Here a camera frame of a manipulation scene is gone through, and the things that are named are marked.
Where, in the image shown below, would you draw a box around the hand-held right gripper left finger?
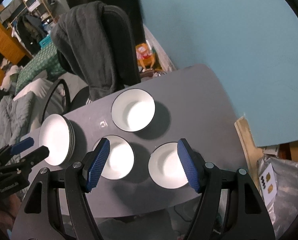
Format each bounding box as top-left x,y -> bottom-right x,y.
10,137 -> 111,240

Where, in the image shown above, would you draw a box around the silver foil bag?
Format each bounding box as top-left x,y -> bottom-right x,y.
257,155 -> 298,233

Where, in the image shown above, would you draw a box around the white bowl black rim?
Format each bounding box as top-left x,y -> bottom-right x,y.
111,89 -> 156,132
148,142 -> 197,189
93,135 -> 135,180

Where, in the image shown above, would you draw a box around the black office chair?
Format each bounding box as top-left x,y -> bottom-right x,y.
40,6 -> 142,120

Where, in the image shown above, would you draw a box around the beige clothes pile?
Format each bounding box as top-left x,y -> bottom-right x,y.
0,65 -> 21,90

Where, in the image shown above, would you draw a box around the grey quilted duvet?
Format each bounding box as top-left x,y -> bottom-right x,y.
0,94 -> 40,145

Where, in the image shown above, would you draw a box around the dark hanging jackets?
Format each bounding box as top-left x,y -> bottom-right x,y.
13,14 -> 48,54

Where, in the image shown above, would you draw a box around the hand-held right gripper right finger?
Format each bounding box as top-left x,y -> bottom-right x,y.
177,138 -> 276,240

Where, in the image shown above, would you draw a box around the white label card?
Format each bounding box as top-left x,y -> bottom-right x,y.
259,164 -> 278,204

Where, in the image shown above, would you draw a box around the dark grey fleece robe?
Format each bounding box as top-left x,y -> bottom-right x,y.
51,1 -> 126,100

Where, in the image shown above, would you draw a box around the blue plastic crate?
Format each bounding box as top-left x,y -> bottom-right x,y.
39,36 -> 52,48

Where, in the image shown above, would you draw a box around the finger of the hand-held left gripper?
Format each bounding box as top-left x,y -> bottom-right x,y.
10,137 -> 35,155
19,146 -> 50,171

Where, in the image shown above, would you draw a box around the yellow plastic bag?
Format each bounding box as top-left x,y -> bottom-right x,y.
135,44 -> 157,72

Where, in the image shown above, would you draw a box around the grey fabric storage box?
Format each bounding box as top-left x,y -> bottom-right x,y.
0,0 -> 25,22

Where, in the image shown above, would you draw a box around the brown cardboard box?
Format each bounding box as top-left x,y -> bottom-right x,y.
279,137 -> 298,160

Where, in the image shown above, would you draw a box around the green checked tablecloth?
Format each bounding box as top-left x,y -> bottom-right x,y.
15,41 -> 64,93

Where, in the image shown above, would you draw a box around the bed with white sheet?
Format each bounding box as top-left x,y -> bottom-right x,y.
13,77 -> 66,120

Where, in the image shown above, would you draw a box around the flat cardboard sheet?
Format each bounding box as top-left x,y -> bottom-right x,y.
234,116 -> 264,173

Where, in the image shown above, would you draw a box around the wooden louvred wardrobe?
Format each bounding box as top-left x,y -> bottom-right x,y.
0,15 -> 33,87

